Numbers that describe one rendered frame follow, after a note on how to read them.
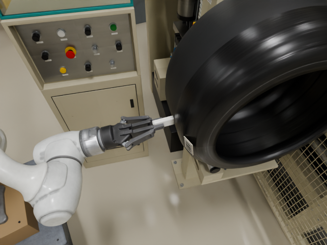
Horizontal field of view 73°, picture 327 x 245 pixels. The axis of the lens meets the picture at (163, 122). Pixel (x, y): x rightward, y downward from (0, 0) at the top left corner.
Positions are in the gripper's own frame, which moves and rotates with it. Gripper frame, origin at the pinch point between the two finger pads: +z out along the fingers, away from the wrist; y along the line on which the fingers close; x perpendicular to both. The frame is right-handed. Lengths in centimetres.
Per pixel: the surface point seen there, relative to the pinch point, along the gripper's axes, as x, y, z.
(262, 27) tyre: -28.4, -3.8, 25.5
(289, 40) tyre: -27.5, -9.1, 28.8
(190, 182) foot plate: 117, 24, 12
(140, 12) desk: 103, 296, 19
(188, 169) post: 99, 28, 12
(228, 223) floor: 120, -12, 30
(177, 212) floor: 116, 4, -4
